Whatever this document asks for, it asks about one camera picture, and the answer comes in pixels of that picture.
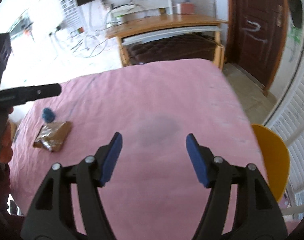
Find blue scrap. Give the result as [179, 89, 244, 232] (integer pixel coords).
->
[42, 108, 56, 123]

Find brown paper mailer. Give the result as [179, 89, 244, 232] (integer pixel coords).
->
[33, 121, 72, 152]

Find person left hand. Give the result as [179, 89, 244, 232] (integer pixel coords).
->
[0, 121, 13, 164]

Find yellow plastic chair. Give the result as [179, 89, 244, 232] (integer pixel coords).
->
[251, 124, 290, 202]

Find eye chart poster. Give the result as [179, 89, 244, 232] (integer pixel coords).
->
[59, 0, 83, 33]

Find pink tablecloth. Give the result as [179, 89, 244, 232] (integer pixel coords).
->
[10, 59, 264, 239]

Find white louvered cabinet door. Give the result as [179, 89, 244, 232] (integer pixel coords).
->
[264, 5, 304, 206]

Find wooden desk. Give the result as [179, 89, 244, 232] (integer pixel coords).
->
[106, 14, 228, 69]

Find dark brown tufted bench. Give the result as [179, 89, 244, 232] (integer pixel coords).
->
[127, 34, 217, 64]

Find pink box on desk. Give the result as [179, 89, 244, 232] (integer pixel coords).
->
[177, 2, 195, 15]

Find brown entrance door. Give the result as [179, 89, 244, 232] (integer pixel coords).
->
[226, 0, 289, 95]

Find black bag on hook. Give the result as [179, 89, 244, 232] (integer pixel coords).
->
[289, 0, 303, 29]

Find white cables on wall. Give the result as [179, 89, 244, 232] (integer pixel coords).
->
[49, 2, 148, 59]

